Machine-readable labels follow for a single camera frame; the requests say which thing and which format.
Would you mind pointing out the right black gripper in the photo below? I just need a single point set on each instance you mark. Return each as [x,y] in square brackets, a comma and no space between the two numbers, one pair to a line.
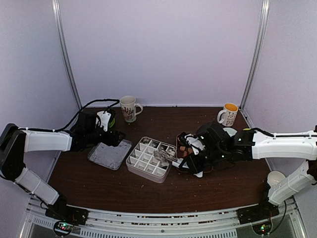
[194,167]

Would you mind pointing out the aluminium frame post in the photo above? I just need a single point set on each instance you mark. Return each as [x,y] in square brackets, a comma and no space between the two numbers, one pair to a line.
[64,52]
[257,51]

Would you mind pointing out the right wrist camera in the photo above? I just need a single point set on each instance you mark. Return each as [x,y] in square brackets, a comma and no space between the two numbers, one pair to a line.
[192,141]

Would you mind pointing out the lilac bunny tin lid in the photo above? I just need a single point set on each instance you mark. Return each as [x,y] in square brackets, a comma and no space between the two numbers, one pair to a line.
[108,156]

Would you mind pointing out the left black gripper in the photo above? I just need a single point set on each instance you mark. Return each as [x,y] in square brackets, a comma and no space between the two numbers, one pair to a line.
[115,141]

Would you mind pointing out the small white saucer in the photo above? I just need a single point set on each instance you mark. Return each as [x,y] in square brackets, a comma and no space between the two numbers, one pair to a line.
[231,132]

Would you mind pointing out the white bowl on saucer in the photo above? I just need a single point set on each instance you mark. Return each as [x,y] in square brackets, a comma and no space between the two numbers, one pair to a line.
[104,116]

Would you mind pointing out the lilac tin box with dividers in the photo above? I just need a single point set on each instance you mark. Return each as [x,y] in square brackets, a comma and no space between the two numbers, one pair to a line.
[142,161]

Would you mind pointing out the front aluminium rail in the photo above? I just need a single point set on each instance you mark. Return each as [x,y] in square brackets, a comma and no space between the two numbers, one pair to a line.
[213,224]

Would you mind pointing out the red chocolate tray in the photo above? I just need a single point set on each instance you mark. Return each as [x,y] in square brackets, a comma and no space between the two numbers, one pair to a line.
[183,148]

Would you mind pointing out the white metal tongs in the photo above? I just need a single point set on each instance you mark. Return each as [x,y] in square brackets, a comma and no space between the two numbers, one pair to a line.
[166,158]

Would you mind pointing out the white bowl near right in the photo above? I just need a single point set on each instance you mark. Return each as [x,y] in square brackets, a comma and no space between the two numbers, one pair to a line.
[274,177]

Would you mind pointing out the tall floral mug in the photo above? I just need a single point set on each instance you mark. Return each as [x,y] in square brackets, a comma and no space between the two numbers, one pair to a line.
[130,108]

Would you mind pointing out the right aluminium frame post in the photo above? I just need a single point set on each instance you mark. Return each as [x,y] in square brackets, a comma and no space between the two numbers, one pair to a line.
[257,51]

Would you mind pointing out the left aluminium frame post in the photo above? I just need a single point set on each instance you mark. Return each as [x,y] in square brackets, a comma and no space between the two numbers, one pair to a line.
[64,52]

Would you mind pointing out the green saucer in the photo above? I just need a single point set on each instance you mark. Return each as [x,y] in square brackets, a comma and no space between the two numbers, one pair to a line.
[112,123]

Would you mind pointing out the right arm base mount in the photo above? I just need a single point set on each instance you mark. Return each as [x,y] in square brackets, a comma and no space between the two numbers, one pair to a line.
[259,217]

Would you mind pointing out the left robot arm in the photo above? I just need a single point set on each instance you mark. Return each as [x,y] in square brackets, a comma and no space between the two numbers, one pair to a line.
[39,112]

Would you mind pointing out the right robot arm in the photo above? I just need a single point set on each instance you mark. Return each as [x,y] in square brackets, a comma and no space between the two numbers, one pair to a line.
[302,145]

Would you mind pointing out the white mug yellow inside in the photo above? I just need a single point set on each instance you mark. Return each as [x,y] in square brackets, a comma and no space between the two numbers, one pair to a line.
[227,115]

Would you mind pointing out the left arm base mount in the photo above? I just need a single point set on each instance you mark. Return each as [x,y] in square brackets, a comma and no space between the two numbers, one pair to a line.
[65,223]

